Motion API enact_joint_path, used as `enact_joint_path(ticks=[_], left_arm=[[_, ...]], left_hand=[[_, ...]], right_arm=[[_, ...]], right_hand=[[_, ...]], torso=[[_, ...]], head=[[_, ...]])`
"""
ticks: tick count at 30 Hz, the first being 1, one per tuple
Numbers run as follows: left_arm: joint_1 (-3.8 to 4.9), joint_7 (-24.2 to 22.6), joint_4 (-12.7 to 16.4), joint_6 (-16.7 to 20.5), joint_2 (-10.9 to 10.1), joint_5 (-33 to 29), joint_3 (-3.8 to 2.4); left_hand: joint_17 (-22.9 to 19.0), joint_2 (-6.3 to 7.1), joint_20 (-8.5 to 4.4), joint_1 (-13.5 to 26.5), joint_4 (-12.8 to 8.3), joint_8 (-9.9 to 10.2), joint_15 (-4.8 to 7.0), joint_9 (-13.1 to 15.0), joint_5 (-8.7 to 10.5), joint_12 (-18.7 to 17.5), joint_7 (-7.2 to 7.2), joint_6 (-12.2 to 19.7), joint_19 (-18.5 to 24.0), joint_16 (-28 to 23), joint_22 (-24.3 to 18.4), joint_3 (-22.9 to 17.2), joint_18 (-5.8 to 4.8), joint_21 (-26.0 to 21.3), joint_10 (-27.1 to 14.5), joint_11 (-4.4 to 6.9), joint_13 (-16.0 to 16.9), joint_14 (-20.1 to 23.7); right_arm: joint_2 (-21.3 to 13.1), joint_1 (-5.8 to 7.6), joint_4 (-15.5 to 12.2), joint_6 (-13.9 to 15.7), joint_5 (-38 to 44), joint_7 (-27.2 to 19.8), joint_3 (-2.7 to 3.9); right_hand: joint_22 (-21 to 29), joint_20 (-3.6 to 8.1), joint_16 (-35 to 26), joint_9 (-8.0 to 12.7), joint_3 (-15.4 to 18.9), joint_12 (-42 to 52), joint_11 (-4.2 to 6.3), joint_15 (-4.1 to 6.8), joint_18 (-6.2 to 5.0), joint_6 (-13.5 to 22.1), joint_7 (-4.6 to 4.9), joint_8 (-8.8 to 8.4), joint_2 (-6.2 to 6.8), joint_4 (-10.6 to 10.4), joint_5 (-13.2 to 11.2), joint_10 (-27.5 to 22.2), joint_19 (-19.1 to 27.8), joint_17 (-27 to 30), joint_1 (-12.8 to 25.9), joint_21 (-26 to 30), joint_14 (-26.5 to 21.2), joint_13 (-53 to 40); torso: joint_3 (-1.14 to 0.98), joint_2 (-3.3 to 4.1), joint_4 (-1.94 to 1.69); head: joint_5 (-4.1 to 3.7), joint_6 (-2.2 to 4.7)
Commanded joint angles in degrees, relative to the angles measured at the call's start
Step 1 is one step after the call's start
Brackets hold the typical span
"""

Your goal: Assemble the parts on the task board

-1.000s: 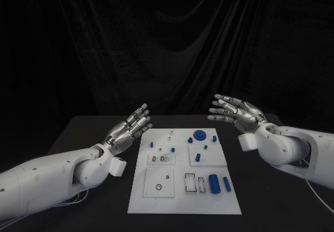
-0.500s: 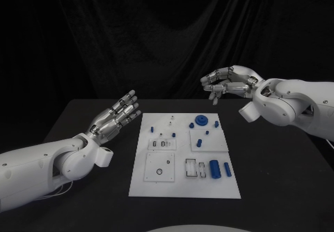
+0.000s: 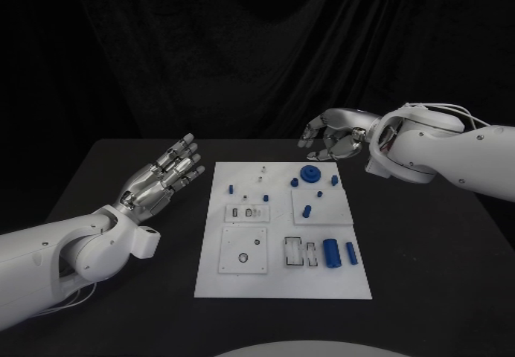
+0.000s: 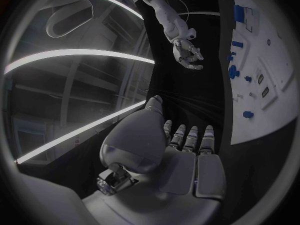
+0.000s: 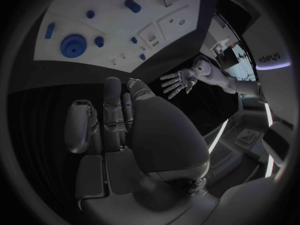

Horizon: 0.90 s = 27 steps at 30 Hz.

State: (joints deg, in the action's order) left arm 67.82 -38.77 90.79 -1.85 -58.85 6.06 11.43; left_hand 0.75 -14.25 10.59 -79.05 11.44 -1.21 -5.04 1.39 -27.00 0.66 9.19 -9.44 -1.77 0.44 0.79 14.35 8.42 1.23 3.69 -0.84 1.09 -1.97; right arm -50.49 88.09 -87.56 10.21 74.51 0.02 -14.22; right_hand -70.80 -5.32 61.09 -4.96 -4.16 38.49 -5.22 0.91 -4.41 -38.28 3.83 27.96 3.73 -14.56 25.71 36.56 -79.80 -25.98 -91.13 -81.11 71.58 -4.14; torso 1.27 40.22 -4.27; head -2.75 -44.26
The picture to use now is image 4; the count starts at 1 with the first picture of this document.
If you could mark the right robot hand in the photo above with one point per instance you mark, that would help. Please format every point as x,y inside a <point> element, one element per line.
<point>185,50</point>

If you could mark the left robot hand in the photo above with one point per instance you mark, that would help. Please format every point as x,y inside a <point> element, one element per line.
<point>150,172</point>

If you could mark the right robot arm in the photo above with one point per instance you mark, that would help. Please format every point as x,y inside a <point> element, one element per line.
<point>167,16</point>

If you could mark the white task board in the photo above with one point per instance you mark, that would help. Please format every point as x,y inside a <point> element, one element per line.
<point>264,63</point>

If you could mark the small blue peg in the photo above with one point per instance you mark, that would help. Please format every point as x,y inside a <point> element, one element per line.
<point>230,57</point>
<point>248,78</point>

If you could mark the blue cylinder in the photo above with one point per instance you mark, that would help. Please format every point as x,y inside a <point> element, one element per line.
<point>237,44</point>

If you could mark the blue gear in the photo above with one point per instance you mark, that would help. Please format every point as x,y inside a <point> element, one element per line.
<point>233,72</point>

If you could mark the blue block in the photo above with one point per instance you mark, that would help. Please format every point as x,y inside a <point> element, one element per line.
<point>238,13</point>

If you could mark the small grey peg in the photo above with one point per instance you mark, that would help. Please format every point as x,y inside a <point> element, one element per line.
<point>252,94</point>

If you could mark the blue plug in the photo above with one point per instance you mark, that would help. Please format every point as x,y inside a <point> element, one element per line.
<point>248,114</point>

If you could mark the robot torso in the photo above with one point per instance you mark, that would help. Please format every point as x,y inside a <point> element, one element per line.
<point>70,16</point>

